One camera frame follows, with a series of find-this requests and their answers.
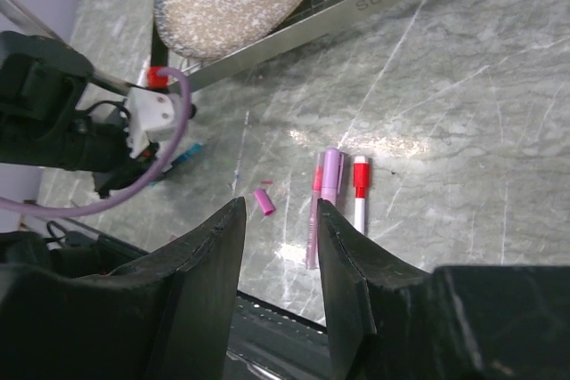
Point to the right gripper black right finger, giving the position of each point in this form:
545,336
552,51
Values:
387,319

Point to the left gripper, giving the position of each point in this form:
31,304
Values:
42,81

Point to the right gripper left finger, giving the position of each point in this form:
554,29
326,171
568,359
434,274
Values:
165,315

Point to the small red pen cap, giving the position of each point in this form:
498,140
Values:
361,176

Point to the white pen with red tip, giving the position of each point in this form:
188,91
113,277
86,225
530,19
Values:
360,214

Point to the thick pink marker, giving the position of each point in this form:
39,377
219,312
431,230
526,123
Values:
332,174

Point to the slim pink highlighter pen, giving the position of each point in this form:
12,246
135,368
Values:
311,244

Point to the blue pen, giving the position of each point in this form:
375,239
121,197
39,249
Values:
176,162

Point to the black base bar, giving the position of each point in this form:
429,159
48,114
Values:
266,341

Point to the small purple cap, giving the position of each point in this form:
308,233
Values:
264,201

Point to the steel two-tier dish rack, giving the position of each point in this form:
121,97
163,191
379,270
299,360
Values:
307,26

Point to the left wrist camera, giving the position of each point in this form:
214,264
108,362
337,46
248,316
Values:
156,115

